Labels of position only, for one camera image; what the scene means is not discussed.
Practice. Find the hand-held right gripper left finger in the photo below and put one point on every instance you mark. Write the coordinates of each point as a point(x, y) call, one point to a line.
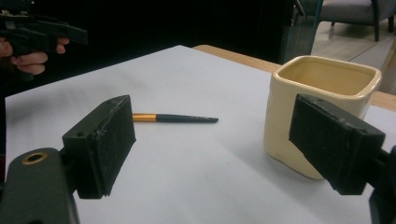
point(102, 149)

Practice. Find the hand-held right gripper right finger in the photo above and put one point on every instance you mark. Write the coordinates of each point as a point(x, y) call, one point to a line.
point(336, 146)

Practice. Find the cream square ceramic cup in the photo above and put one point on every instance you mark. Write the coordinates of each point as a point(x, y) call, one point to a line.
point(280, 124)

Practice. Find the dark curtain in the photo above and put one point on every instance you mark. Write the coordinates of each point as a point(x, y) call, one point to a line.
point(155, 21)

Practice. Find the white table mat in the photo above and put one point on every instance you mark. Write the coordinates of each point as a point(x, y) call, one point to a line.
point(186, 77)

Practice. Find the dark metal stand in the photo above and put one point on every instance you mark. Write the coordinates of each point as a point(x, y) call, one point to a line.
point(299, 37)

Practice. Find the grey armchair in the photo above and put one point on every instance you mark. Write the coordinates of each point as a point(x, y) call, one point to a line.
point(351, 9)

